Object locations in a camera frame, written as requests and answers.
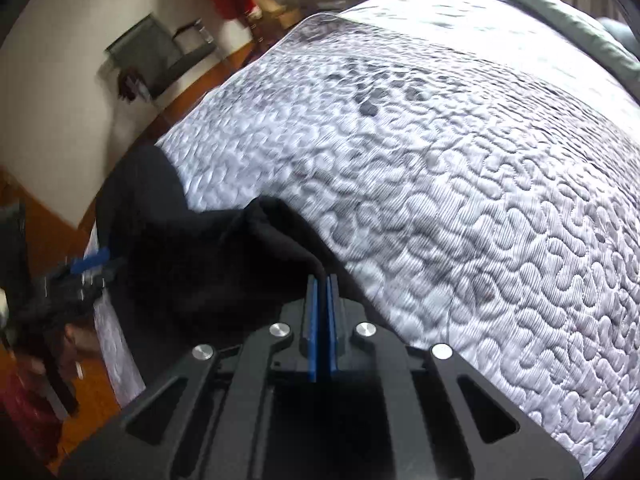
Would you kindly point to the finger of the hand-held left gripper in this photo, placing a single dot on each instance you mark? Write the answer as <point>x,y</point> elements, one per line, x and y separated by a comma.
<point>103,276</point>
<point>90,261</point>

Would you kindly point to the grey-green comforter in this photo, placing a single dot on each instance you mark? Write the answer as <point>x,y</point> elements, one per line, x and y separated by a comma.
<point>550,10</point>

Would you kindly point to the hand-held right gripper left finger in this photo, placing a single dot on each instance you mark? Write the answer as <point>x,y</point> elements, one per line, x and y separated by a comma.
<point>312,330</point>

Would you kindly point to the dark red cloth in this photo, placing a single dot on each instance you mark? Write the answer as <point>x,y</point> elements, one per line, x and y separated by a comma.
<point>22,415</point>

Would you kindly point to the grey mesh office chair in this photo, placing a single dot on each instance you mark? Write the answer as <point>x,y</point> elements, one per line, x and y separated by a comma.
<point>150,55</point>

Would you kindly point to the black pants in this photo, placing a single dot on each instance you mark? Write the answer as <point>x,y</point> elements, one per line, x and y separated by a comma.
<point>200,260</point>

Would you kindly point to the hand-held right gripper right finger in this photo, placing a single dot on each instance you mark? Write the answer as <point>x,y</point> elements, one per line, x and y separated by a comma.
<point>330,330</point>

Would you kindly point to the grey quilted bedspread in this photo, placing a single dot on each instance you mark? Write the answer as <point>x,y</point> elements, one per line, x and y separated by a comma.
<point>450,185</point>

